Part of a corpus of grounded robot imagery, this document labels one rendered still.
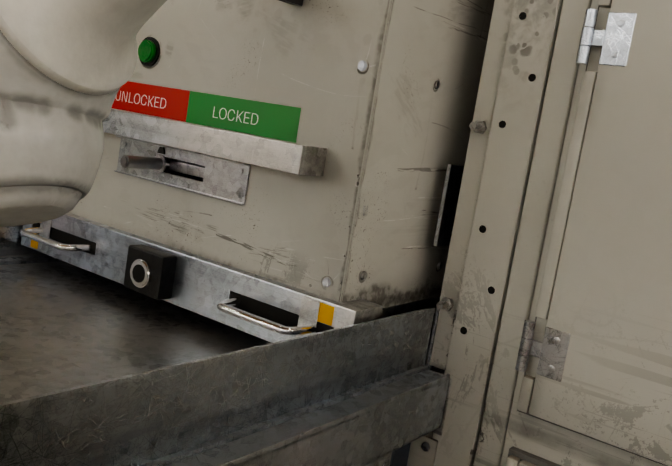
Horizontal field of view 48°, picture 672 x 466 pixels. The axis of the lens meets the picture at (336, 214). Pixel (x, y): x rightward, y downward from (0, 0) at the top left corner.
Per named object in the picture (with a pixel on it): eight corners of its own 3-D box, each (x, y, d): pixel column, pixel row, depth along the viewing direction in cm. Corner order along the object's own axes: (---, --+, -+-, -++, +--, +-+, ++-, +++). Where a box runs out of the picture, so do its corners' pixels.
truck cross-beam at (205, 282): (345, 372, 70) (355, 311, 70) (20, 244, 101) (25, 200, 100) (373, 363, 74) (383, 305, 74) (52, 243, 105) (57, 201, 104)
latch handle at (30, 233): (63, 252, 89) (64, 246, 89) (12, 233, 95) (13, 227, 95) (100, 250, 93) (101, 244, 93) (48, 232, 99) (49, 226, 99)
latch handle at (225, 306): (290, 339, 69) (291, 331, 69) (207, 307, 75) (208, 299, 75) (323, 331, 73) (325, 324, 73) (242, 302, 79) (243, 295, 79)
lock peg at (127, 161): (128, 172, 81) (133, 137, 81) (115, 169, 83) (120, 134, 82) (172, 175, 87) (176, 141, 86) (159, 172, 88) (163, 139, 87)
